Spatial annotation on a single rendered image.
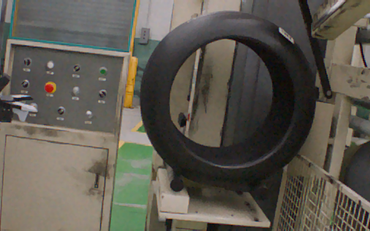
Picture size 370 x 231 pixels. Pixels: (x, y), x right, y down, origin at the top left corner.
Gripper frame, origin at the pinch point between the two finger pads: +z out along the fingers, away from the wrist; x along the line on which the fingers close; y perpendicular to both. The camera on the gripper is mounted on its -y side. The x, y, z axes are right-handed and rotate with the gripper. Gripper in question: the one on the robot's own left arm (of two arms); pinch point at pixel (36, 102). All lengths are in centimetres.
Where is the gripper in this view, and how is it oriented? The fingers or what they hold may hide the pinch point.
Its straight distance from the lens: 187.0
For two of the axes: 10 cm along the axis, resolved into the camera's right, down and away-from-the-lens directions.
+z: 9.1, 0.8, 4.0
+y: -1.9, 9.5, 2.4
